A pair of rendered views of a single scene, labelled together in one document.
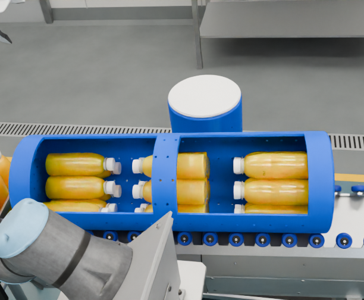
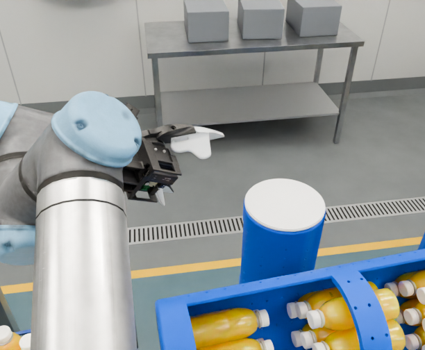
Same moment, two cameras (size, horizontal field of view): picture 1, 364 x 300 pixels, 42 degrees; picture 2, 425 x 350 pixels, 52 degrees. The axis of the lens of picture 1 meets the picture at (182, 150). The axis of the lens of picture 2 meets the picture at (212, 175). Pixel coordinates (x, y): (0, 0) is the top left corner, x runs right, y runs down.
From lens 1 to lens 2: 0.82 m
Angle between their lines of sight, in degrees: 19
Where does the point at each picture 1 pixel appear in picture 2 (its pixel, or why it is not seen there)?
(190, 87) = (264, 195)
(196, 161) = (389, 300)
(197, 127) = (294, 241)
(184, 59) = not seen: hidden behind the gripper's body
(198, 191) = (400, 337)
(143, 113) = not seen: hidden behind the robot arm
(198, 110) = (292, 222)
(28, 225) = not seen: outside the picture
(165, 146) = (357, 291)
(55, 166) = (199, 339)
